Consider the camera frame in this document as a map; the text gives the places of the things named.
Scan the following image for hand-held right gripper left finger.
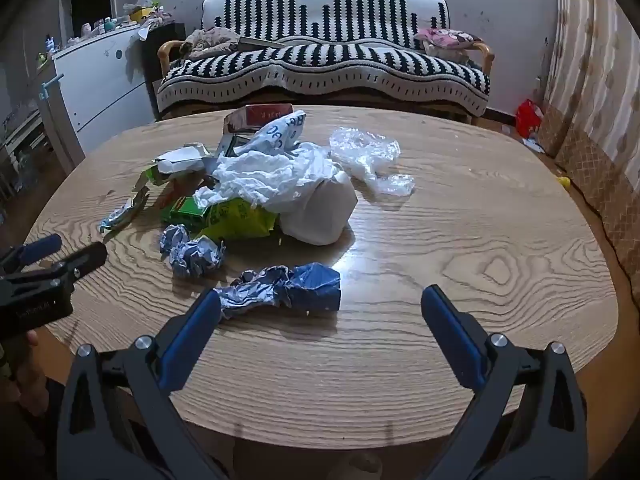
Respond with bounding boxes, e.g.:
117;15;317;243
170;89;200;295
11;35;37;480
56;289;226;480

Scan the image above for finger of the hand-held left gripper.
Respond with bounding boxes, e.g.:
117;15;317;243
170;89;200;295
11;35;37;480
0;234;63;273
47;241;108;291

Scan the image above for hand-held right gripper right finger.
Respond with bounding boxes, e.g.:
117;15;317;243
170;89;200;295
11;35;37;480
420;284;588;480

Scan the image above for blue white wrapper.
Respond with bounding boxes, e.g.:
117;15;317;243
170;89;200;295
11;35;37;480
215;262;342;320
160;224;227;278

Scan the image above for green yellow popcorn bag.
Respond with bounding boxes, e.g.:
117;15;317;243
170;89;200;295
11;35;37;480
197;197;280;243

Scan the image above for red cigarette box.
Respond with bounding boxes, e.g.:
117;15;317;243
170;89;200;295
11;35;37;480
223;103;295;133

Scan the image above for person's left hand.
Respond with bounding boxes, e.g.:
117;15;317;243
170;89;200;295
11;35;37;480
10;329;53;418

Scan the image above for silver foil wrapper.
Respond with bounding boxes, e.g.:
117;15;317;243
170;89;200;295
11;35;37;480
98;192;151;233

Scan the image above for wooden table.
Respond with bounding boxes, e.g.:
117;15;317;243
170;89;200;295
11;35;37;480
25;105;621;451

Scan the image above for green torn wrapper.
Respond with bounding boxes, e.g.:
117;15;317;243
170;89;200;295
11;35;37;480
132;167;173;193

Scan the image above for small green box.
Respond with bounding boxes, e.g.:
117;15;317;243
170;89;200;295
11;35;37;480
160;195;211;228

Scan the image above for torn white cardboard box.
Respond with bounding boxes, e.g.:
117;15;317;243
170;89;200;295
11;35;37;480
152;142;218;176

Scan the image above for crumpled white plastic bag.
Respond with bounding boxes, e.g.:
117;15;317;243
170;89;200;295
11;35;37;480
192;141;346;211

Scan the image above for white cabinet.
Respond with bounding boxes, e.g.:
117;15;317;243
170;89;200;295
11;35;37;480
50;25;156;148

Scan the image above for small open carton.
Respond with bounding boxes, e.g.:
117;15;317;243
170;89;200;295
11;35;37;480
216;132;256;158

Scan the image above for clear plastic bag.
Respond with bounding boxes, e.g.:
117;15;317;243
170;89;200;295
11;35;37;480
329;126;417;197

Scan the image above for white bag with blue print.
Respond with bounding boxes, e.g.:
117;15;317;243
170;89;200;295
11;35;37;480
235;110;307;156

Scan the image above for red plastic bag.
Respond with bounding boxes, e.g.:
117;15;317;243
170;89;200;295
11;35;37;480
515;99;545;140

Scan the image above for row of small bottles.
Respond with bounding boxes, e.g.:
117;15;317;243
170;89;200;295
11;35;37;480
75;16;131;36

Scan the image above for beige clothes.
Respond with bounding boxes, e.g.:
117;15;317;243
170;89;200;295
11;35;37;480
180;27;243;61

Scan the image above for dark book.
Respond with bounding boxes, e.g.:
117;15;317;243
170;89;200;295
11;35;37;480
237;35;286;52

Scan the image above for pink cushion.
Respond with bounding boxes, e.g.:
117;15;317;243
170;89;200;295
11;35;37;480
414;27;485;51

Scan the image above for beige patterned curtain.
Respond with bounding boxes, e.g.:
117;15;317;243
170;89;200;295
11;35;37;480
542;0;640;306

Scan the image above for wooden frame sofa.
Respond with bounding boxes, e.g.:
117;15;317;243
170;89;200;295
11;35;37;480
156;0;497;126

